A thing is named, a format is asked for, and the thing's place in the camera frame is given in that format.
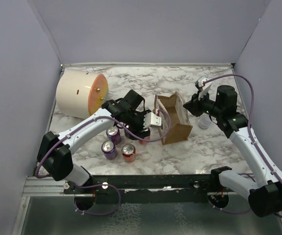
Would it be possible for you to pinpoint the cream cylindrical drum container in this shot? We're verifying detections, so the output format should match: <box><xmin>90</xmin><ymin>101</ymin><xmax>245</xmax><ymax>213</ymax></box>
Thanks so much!
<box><xmin>55</xmin><ymin>69</ymin><xmax>108</xmax><ymax>119</ymax></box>

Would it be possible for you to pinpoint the small clear plastic cup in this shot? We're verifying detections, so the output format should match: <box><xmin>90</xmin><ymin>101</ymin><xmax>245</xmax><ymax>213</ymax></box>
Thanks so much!
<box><xmin>198</xmin><ymin>115</ymin><xmax>212</xmax><ymax>130</ymax></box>

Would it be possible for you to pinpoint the jute canvas tote bag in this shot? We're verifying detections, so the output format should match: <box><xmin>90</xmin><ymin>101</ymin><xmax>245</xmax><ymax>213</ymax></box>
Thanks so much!
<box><xmin>154</xmin><ymin>92</ymin><xmax>192</xmax><ymax>145</ymax></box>

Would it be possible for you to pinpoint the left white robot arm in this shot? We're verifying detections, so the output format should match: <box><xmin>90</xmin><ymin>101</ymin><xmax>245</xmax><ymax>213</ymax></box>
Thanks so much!
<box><xmin>35</xmin><ymin>90</ymin><xmax>161</xmax><ymax>193</ymax></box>

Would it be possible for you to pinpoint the red cola can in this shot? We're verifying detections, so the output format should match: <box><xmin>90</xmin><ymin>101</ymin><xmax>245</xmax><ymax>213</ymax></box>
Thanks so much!
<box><xmin>121</xmin><ymin>143</ymin><xmax>136</xmax><ymax>163</ymax></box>
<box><xmin>138</xmin><ymin>136</ymin><xmax>150</xmax><ymax>145</ymax></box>

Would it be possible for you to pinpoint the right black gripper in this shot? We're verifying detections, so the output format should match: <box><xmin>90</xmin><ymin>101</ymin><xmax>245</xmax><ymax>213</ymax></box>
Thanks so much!
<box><xmin>184</xmin><ymin>89</ymin><xmax>223</xmax><ymax>118</ymax></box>

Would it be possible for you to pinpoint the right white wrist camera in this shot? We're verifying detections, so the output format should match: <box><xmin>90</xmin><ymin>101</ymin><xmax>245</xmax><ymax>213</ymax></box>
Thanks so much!
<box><xmin>195</xmin><ymin>76</ymin><xmax>212</xmax><ymax>100</ymax></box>

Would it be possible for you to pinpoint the black metal base frame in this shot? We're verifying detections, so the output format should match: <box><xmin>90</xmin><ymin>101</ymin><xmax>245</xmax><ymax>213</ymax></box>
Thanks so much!
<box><xmin>64</xmin><ymin>174</ymin><xmax>230</xmax><ymax>204</ymax></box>

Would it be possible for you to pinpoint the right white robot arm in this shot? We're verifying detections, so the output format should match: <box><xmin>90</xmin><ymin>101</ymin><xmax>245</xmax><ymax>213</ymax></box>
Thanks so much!
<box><xmin>183</xmin><ymin>85</ymin><xmax>282</xmax><ymax>217</ymax></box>

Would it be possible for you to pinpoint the purple fanta can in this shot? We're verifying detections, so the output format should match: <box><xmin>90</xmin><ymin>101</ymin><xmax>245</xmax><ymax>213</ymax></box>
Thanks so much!
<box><xmin>124</xmin><ymin>126</ymin><xmax>130</xmax><ymax>139</ymax></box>
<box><xmin>106</xmin><ymin>126</ymin><xmax>121</xmax><ymax>145</ymax></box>
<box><xmin>101</xmin><ymin>141</ymin><xmax>118</xmax><ymax>160</ymax></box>

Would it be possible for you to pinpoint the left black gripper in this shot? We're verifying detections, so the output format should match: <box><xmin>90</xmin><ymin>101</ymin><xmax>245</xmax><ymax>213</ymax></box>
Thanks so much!
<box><xmin>125</xmin><ymin>111</ymin><xmax>152</xmax><ymax>140</ymax></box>

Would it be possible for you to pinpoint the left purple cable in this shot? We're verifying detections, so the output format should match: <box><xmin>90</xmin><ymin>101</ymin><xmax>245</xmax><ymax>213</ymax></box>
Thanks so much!
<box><xmin>34</xmin><ymin>110</ymin><xmax>171</xmax><ymax>216</ymax></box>

